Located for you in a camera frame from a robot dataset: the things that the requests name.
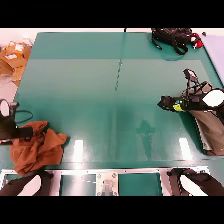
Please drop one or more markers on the orange-brown shirt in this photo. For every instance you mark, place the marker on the orange-brown shirt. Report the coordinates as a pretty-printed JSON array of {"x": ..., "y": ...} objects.
[{"x": 36, "y": 150}]

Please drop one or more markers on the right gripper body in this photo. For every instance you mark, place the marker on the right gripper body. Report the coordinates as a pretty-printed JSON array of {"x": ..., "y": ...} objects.
[{"x": 169, "y": 102}]

